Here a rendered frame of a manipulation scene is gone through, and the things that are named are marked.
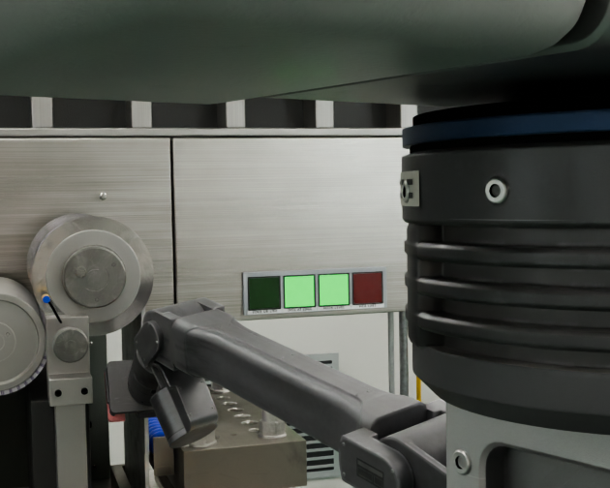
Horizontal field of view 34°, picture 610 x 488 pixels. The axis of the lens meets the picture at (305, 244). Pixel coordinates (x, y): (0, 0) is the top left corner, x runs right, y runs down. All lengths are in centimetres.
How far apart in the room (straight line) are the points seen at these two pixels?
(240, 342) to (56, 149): 69
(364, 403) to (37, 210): 86
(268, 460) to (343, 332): 289
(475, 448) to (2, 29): 21
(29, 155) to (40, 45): 142
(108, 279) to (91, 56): 107
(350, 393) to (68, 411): 48
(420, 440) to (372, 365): 347
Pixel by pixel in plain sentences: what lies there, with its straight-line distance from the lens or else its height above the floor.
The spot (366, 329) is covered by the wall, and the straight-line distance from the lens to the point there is 421.
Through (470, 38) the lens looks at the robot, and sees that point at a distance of 17.
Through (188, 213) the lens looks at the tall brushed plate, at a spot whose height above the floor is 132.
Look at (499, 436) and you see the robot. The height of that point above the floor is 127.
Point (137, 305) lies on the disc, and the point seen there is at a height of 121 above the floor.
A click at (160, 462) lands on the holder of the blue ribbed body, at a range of 132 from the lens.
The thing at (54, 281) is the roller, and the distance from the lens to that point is 125.
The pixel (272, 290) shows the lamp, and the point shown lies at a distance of 164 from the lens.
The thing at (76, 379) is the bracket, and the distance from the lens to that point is 121.
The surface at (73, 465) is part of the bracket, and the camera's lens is 125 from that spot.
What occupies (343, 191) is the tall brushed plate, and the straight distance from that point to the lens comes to 167.
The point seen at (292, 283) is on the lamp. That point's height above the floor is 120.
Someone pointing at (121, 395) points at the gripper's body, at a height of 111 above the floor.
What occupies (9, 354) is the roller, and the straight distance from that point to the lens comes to 127.
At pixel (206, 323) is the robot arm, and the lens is 102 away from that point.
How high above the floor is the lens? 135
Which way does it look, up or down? 3 degrees down
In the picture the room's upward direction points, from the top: 1 degrees counter-clockwise
